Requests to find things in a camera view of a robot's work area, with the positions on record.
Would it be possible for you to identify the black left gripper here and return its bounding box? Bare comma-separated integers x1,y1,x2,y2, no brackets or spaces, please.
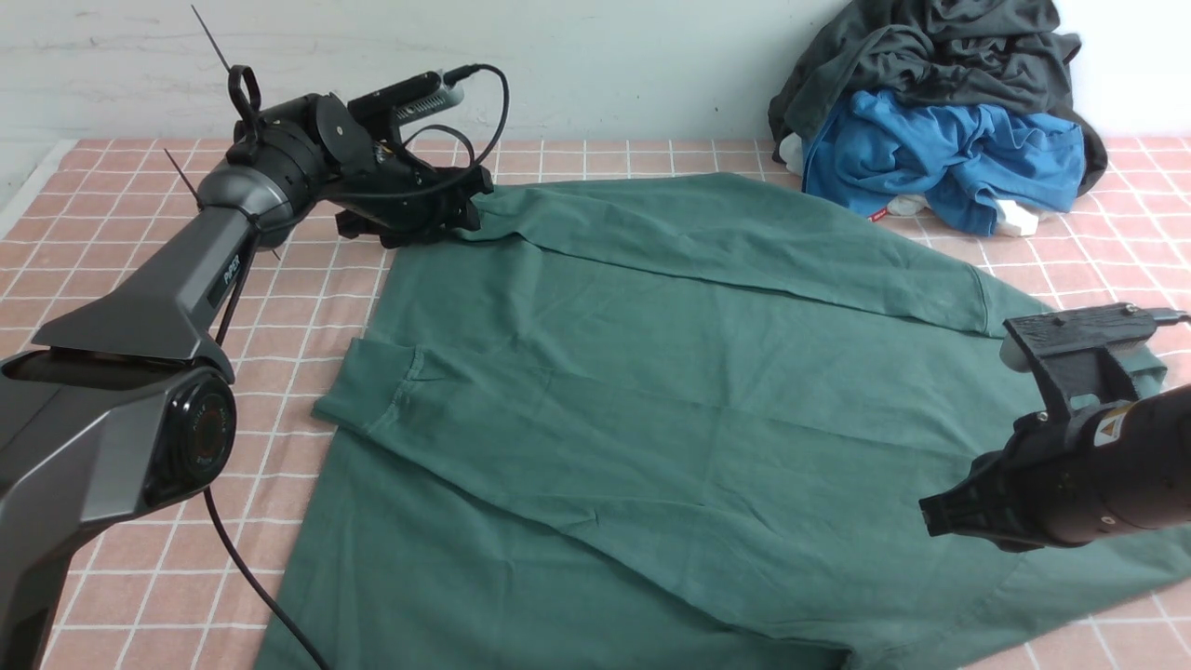
335,140,494,248

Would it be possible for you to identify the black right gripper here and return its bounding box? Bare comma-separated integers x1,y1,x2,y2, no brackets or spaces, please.
919,414,1089,552

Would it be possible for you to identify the green long-sleeve top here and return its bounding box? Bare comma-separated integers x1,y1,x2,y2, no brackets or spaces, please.
280,173,1187,669

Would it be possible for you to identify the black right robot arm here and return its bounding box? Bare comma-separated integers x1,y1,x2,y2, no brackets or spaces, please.
919,386,1190,553

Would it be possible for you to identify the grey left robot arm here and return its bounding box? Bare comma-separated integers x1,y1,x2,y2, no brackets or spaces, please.
4,82,492,669

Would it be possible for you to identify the blue crumpled garment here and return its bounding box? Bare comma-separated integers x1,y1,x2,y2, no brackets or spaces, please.
802,90,1089,236

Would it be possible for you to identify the pink checkered table cloth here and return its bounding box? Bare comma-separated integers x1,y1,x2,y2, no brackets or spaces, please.
1,136,1187,669

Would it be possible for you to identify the dark grey crumpled garment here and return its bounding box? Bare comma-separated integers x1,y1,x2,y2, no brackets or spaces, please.
769,1,1106,194

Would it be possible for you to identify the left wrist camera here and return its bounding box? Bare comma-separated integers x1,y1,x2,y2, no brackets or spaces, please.
347,65,479,127

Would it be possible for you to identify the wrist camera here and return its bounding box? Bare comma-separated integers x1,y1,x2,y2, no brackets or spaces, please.
1000,302,1187,421
347,65,479,127

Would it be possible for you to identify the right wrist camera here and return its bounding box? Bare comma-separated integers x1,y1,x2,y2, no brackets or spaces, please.
1000,302,1187,421

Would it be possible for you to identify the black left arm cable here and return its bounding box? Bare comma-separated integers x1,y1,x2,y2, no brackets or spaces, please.
200,63,511,670

